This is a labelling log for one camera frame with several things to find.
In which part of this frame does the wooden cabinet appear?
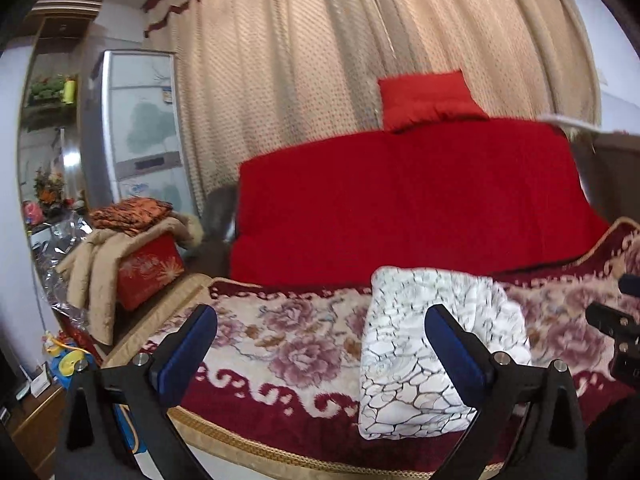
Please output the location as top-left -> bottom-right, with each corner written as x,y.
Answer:
10,385 -> 71,480

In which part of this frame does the red pillow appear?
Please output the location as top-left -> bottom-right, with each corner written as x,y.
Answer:
377,70 -> 490,133

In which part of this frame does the red blanket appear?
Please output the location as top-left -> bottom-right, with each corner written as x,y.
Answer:
230,119 -> 613,288

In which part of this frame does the orange patterned cloth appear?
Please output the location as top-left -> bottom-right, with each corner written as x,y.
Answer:
89,197 -> 175,237

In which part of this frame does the blue and yellow toy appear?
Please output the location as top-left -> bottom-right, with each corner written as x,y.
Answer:
40,330 -> 151,456

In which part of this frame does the beige dotted curtain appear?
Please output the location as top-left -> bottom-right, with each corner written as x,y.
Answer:
142,0 -> 603,206

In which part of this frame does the wooden display shelf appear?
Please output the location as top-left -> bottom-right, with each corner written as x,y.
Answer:
17,0 -> 103,211

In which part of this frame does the red gift box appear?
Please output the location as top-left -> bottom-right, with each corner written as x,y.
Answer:
114,235 -> 186,312

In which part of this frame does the white crackle-patterned coat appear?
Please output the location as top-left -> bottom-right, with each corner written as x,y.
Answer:
357,266 -> 532,442

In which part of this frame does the dark leather sofa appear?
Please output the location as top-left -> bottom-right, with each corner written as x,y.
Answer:
200,130 -> 640,276

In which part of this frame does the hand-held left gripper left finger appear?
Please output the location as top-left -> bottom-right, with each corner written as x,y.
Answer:
55,304 -> 219,480

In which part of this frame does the beige quilted coat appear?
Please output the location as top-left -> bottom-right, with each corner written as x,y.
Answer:
54,212 -> 203,346

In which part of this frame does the clear plastic wrapping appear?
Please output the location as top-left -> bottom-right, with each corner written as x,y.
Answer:
30,210 -> 96,321

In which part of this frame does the artificial flower bouquet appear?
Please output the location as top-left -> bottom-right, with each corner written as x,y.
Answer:
32,167 -> 68,216

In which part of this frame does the floral red-bordered blanket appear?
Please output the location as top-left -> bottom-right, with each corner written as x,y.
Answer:
102,217 -> 640,476

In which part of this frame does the silver refrigerator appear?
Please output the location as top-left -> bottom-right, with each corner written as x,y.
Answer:
80,50 -> 193,211

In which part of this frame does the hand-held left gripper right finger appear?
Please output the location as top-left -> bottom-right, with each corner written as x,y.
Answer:
424,304 -> 588,480

